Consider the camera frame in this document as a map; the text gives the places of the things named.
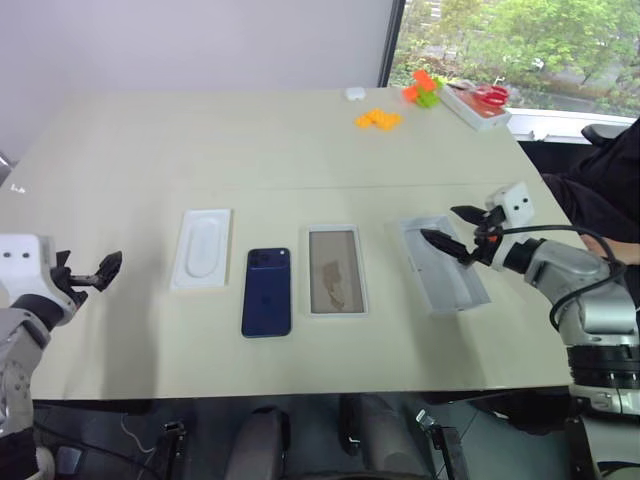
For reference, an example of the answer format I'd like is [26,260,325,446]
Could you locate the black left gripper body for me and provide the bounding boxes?
[48,263,90,314]

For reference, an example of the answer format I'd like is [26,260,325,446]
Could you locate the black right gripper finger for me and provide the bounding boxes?
[450,205,488,227]
[420,229,474,265]

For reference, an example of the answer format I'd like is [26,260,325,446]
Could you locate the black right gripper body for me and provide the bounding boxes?
[466,205,508,267]

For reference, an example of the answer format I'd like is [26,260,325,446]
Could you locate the white phone box lid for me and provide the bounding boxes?
[384,214,492,318]

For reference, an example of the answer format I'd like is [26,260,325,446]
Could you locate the white moulded box insert tray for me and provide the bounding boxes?
[169,208,236,293]

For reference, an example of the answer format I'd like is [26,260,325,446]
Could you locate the white phone box base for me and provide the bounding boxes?
[298,224,373,320]

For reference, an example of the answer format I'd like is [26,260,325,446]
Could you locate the dark blue smartphone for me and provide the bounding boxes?
[240,245,294,340]

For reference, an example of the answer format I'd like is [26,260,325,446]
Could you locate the person's bare hand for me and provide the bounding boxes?
[581,234,624,263]

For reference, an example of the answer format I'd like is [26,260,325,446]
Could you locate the white tray with red scissors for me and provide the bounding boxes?
[441,81,513,133]

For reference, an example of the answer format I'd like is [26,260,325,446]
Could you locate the green toy block piece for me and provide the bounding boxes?
[417,75,447,109]

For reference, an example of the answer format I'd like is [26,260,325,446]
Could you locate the white window sill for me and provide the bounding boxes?
[506,106,637,145]

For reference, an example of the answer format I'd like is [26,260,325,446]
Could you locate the yellow-orange toy block cluster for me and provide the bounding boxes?
[354,107,403,133]

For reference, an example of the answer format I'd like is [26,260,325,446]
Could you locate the person in black clothing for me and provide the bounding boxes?
[541,116,640,266]

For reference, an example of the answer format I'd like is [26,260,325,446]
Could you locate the orange toy block piece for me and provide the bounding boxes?
[402,69,439,103]

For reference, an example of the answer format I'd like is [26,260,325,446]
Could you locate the black chair armrest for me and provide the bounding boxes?
[580,122,629,147]

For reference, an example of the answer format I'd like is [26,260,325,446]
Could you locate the dark rounded shape under table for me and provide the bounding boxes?
[338,393,432,480]
[233,405,292,480]

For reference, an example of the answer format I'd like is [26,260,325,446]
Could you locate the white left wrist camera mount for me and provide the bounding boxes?
[0,233,57,307]

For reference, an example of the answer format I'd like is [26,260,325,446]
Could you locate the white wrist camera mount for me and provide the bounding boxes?
[483,181,532,234]
[0,233,57,307]

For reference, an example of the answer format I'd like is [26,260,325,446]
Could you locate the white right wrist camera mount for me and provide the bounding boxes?
[483,181,532,234]

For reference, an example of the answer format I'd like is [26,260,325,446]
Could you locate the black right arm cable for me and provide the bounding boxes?
[498,223,627,327]

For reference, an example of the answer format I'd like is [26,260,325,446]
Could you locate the red-handled scissors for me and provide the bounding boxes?
[471,83,511,108]

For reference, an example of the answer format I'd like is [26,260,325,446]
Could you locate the thin white cable on floor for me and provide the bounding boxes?
[121,411,157,455]

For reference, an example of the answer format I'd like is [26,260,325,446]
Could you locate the dark window frame post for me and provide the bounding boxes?
[376,0,407,88]

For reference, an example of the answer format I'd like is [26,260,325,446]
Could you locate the black metal bracket under table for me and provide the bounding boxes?
[158,421,187,480]
[414,408,472,480]

